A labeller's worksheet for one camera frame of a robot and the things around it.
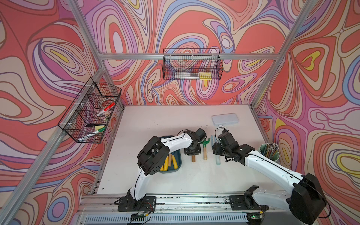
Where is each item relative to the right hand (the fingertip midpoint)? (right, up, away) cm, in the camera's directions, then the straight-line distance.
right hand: (217, 151), depth 84 cm
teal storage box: (-24, -4, +4) cm, 25 cm away
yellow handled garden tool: (-26, -9, +1) cm, 27 cm away
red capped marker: (-60, +28, -9) cm, 67 cm away
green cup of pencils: (+27, +3, -9) cm, 29 cm away
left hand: (-11, -3, +7) cm, 14 cm away
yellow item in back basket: (-6, +48, +7) cm, 49 cm away
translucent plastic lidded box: (+13, +20, +26) cm, 35 cm away
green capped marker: (-65, +13, -14) cm, 68 cm away
